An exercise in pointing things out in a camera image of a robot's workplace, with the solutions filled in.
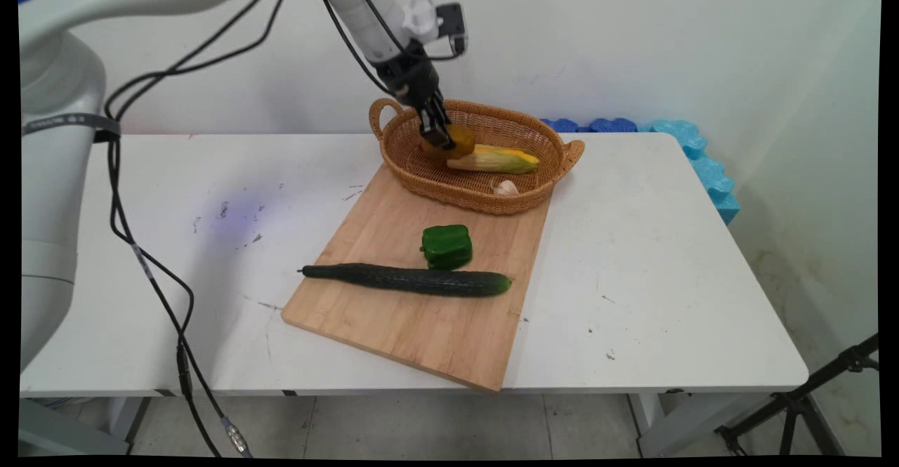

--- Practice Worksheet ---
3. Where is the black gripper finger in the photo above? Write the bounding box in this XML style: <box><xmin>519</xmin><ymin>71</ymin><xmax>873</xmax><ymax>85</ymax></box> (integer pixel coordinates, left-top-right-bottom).
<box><xmin>430</xmin><ymin>92</ymin><xmax>457</xmax><ymax>151</ymax></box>
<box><xmin>419</xmin><ymin>102</ymin><xmax>440</xmax><ymax>142</ymax></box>

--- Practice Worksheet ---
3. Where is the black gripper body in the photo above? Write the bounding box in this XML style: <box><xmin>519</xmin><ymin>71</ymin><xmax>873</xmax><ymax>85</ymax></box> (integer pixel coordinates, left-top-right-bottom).
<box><xmin>371</xmin><ymin>37</ymin><xmax>443</xmax><ymax>111</ymax></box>

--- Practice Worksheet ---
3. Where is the yellow corn cob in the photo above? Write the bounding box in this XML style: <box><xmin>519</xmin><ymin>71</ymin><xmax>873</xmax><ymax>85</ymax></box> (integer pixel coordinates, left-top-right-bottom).
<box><xmin>447</xmin><ymin>144</ymin><xmax>540</xmax><ymax>175</ymax></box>

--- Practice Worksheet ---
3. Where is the woven wicker basket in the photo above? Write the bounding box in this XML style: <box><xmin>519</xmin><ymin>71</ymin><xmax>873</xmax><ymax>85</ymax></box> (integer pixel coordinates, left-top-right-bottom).
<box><xmin>369</xmin><ymin>98</ymin><xmax>586</xmax><ymax>216</ymax></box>

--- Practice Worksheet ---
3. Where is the green bell pepper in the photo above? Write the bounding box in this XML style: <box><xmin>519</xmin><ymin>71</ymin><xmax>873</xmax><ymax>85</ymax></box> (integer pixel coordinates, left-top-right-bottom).
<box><xmin>421</xmin><ymin>225</ymin><xmax>474</xmax><ymax>271</ymax></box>

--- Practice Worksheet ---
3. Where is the dark green cucumber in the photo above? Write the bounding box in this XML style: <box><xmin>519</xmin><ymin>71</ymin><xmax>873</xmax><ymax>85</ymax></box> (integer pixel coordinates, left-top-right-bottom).
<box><xmin>298</xmin><ymin>263</ymin><xmax>513</xmax><ymax>298</ymax></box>

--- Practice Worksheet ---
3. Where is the dark blue foam mat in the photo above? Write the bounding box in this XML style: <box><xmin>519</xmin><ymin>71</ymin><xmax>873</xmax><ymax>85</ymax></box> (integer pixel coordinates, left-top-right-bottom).
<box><xmin>539</xmin><ymin>117</ymin><xmax>638</xmax><ymax>134</ymax></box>

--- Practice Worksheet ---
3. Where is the wooden cutting board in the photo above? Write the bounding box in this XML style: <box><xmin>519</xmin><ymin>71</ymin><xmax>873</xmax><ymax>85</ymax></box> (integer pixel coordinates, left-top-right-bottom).
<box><xmin>282</xmin><ymin>162</ymin><xmax>553</xmax><ymax>392</ymax></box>

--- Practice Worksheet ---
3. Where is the light blue foam mat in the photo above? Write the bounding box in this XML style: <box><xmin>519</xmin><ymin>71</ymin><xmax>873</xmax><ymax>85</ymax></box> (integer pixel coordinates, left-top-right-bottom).
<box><xmin>638</xmin><ymin>120</ymin><xmax>741</xmax><ymax>226</ymax></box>

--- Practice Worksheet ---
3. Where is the white table leg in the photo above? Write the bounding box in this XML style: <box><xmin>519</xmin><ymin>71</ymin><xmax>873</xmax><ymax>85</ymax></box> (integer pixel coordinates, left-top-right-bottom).
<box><xmin>627</xmin><ymin>389</ymin><xmax>777</xmax><ymax>458</ymax></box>
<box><xmin>18</xmin><ymin>396</ymin><xmax>152</xmax><ymax>457</ymax></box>

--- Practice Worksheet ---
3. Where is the black tripod stand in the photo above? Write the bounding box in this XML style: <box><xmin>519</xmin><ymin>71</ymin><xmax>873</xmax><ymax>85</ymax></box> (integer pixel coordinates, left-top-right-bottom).
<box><xmin>714</xmin><ymin>334</ymin><xmax>880</xmax><ymax>457</ymax></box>

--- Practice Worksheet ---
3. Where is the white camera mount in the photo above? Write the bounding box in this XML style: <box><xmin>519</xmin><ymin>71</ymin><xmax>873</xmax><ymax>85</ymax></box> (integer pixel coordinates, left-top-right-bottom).
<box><xmin>402</xmin><ymin>0</ymin><xmax>445</xmax><ymax>45</ymax></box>

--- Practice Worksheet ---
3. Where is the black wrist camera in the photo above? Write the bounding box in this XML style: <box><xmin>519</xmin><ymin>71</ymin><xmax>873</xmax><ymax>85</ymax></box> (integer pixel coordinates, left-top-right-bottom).
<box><xmin>435</xmin><ymin>2</ymin><xmax>469</xmax><ymax>58</ymax></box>

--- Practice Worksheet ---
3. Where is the grey strap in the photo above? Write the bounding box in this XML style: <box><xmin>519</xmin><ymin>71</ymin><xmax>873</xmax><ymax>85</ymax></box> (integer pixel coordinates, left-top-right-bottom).
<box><xmin>22</xmin><ymin>112</ymin><xmax>122</xmax><ymax>139</ymax></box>

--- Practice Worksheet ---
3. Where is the black cable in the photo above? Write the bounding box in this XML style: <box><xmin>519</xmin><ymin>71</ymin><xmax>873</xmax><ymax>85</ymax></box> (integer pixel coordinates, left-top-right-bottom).
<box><xmin>104</xmin><ymin>0</ymin><xmax>468</xmax><ymax>458</ymax></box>

